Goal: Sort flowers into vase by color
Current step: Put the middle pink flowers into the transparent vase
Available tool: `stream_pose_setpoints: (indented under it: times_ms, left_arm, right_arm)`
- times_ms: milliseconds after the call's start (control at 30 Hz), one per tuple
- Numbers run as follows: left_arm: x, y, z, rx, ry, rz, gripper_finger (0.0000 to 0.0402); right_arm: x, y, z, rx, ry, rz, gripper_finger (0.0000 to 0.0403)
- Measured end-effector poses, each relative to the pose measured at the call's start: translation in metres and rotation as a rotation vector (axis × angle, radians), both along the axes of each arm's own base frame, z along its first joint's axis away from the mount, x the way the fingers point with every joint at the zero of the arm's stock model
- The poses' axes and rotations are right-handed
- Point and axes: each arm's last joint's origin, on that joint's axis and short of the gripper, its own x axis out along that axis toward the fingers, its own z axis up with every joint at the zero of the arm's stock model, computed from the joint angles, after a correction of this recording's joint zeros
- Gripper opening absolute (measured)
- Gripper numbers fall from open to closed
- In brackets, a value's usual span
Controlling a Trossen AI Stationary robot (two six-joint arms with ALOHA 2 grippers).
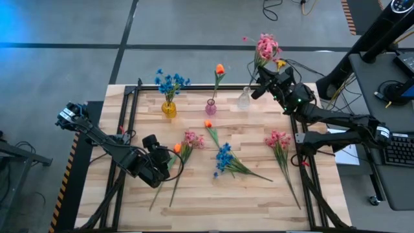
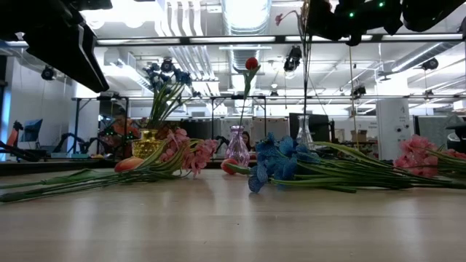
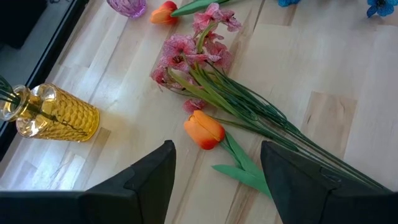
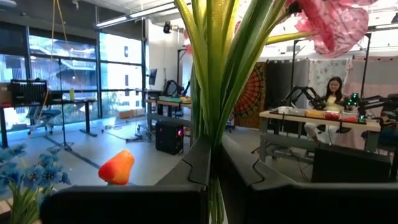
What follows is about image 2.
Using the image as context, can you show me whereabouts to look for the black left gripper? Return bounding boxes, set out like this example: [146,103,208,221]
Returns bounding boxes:
[0,0,114,94]

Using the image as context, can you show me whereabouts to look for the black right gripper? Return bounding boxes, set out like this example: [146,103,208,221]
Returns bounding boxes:
[307,0,366,46]

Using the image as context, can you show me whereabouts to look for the pink artificial flower bunch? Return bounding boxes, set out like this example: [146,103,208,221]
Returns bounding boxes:
[275,0,325,121]
[0,127,219,204]
[392,134,466,180]

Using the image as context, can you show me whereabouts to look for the orange artificial tulip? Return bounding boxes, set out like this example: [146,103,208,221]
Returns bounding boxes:
[232,57,262,128]
[221,158,252,176]
[0,156,145,192]

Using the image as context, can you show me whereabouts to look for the blue artificial flower bunch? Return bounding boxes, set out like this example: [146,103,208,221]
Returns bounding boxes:
[248,132,466,194]
[143,60,203,134]

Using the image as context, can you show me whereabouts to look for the clear glass vase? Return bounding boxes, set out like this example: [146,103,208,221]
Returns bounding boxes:
[295,114,316,146]

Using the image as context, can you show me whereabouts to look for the yellow glass vase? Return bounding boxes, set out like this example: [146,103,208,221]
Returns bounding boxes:
[131,130,164,170]

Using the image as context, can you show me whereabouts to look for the purple glass vase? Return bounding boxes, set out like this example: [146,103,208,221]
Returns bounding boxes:
[224,125,251,168]

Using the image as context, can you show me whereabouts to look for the blue screen monitor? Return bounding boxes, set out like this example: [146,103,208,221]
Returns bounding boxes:
[20,119,44,143]

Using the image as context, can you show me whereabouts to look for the person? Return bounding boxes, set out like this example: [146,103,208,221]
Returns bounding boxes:
[241,130,255,153]
[108,116,141,161]

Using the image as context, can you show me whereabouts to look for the black computer monitor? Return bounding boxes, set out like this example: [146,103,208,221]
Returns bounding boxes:
[289,112,331,143]

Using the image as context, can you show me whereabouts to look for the black overhead light bar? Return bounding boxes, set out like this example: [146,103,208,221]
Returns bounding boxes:
[0,33,466,47]

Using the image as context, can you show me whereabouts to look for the brown cardboard box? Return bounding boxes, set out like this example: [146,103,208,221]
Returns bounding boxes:
[350,129,368,143]

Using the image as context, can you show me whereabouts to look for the grey partition panel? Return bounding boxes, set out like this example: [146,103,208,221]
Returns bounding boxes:
[414,115,466,146]

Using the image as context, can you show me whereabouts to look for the black office chair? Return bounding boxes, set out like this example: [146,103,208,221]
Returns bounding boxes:
[446,122,466,154]

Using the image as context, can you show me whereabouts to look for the thin hanging yellow cable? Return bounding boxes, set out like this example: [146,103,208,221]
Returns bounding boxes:
[348,45,361,150]

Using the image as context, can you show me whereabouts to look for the silver ceiling air duct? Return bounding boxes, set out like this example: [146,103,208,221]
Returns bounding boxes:
[221,0,272,114]

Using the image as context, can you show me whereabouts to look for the black aluminium table frame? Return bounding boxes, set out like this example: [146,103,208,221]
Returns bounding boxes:
[0,159,396,178]

